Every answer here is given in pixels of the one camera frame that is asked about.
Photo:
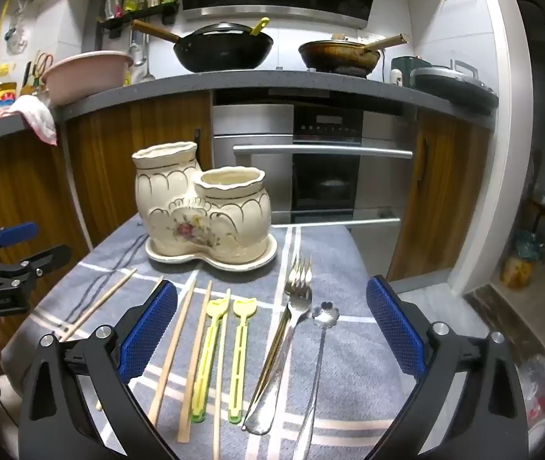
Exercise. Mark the black spice rack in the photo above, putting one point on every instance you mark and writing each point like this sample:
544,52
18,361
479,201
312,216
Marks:
147,13

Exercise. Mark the hanging metal ladle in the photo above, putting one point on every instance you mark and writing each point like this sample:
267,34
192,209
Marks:
138,55

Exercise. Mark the pink cloth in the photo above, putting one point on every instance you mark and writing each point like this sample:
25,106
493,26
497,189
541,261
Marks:
37,115

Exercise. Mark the black pot with lid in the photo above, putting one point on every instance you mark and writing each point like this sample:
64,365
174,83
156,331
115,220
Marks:
449,88

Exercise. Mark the brown frying pan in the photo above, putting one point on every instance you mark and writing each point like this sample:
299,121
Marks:
339,57

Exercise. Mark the steel built-in oven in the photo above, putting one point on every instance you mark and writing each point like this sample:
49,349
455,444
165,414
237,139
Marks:
325,167

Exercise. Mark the black wok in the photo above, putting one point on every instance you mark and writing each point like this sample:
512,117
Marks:
224,52

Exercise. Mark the wooden chopstick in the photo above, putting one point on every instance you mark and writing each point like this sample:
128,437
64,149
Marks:
222,369
176,345
200,340
104,299
157,285

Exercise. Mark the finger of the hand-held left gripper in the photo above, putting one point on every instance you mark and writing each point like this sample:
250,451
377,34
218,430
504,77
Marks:
37,258
18,233

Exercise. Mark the pink plastic basin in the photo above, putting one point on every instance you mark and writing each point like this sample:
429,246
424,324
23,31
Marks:
85,79

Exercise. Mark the wooden cabinet door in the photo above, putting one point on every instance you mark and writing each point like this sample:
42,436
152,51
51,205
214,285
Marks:
13,177
440,191
133,124

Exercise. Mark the cream ceramic tray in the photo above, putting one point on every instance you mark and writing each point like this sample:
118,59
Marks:
215,261

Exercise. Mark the cream floral ceramic utensil holder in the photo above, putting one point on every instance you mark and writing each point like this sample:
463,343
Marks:
205,201

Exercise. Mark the silver fork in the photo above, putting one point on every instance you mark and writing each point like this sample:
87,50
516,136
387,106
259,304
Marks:
262,417

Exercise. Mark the grey kitchen countertop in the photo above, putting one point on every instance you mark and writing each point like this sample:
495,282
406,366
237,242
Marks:
253,81

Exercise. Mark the yellow-green plastic chopstick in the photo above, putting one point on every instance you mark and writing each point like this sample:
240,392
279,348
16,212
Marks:
218,307
245,307

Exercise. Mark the yellow spatula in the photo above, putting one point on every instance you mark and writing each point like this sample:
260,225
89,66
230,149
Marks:
259,27

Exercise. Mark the amber floor jar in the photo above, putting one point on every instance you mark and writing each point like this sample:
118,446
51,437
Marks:
516,273

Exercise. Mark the grey checked tablecloth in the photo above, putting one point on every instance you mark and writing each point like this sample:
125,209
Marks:
349,345

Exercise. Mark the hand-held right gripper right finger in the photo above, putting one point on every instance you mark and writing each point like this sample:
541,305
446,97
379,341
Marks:
394,330

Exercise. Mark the yellow oil bottle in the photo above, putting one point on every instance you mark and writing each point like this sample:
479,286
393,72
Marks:
0,100

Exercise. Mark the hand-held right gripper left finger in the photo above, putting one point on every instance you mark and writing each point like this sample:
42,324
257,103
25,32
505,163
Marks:
150,330

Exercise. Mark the gold fork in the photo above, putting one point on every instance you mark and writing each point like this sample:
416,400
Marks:
277,340

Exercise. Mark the yellow-green bottle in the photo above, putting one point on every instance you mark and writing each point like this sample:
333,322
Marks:
131,2

